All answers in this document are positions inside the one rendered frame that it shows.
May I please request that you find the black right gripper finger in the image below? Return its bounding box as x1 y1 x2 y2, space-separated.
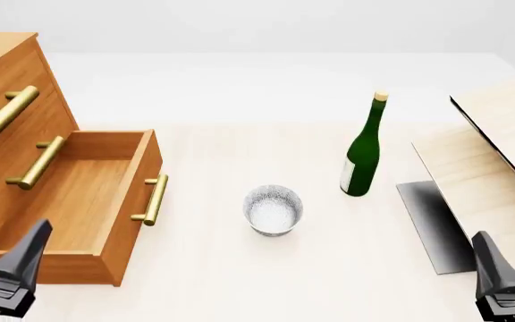
470 230 515 301

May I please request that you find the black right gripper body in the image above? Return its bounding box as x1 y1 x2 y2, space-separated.
475 292 515 322

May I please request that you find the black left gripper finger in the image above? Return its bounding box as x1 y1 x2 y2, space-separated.
0 217 55 293

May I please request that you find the open wooden drawer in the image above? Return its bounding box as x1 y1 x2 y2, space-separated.
0 129 165 288

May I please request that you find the pale wooden rack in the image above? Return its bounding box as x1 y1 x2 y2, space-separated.
395 67 515 279

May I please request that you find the green wine bottle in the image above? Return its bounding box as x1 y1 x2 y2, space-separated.
338 89 391 199

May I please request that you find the medium brass handle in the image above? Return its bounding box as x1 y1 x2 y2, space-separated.
4 134 67 191

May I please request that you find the long brass handle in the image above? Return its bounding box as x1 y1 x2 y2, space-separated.
0 85 41 141

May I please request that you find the short brass handle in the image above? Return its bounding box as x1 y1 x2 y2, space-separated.
130 173 170 228

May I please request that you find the wooden drawer with long handle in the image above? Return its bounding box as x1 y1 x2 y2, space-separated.
0 42 60 144

